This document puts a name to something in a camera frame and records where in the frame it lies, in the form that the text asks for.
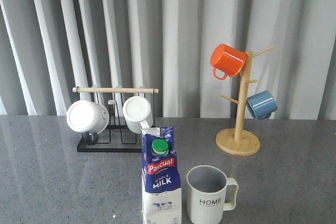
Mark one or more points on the orange enamel mug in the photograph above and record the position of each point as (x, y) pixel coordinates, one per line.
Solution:
(227, 61)

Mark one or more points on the grey pleated curtain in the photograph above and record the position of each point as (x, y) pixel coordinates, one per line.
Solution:
(50, 46)

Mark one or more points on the white ribbed mug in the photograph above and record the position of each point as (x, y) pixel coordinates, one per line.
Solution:
(138, 115)

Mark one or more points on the cream ribbed HOME mug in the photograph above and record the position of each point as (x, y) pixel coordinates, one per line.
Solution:
(209, 194)

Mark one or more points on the blue enamel mug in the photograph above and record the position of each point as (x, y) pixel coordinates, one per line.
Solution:
(261, 105)

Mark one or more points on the wooden mug tree stand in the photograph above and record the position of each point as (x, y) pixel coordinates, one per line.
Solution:
(238, 141)

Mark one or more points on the white smiley face mug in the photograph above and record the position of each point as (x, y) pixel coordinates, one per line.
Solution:
(88, 118)

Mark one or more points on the blue white milk carton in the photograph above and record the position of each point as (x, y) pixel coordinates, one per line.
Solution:
(161, 181)

